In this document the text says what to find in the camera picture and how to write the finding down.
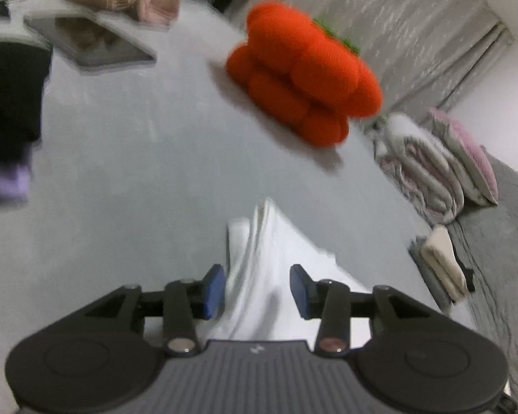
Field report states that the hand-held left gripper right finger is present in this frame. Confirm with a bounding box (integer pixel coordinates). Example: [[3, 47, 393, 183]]
[[289, 263, 433, 357]]

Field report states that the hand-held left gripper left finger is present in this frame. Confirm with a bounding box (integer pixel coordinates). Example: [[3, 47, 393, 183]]
[[84, 263, 226, 357]]

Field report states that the white cloth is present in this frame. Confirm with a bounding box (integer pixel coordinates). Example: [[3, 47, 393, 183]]
[[207, 196, 372, 342]]

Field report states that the folded grey garment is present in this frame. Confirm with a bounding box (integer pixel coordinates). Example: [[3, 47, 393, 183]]
[[408, 237, 454, 312]]

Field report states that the folded cream black garment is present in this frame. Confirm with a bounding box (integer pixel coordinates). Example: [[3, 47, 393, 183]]
[[419, 224, 476, 305]]

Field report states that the folded grey pink quilt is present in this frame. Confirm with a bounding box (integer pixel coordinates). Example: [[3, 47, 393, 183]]
[[371, 112, 466, 226]]

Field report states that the grey blanket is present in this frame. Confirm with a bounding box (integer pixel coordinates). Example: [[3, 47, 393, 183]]
[[449, 155, 518, 406]]

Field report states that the pink grey pillow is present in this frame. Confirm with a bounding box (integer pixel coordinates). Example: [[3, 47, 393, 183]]
[[427, 108, 500, 208]]

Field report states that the orange plush pumpkin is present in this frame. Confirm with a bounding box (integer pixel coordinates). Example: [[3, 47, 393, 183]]
[[225, 0, 383, 150]]

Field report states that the black tablet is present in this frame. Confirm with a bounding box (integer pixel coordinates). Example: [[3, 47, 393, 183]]
[[23, 11, 158, 70]]

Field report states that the grey patterned curtain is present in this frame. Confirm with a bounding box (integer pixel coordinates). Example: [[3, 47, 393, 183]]
[[222, 0, 514, 122]]

